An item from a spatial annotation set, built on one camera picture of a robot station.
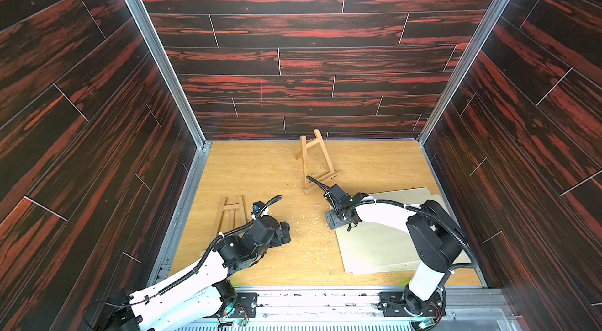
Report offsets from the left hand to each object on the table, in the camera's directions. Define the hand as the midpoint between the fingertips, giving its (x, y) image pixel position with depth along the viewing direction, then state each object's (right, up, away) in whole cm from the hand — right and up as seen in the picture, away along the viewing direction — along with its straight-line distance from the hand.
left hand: (282, 230), depth 80 cm
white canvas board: (+31, -8, +7) cm, 33 cm away
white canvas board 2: (+56, +8, +20) cm, 60 cm away
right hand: (+25, +3, +14) cm, 29 cm away
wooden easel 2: (+15, +22, +30) cm, 40 cm away
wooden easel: (-22, +5, +15) cm, 27 cm away
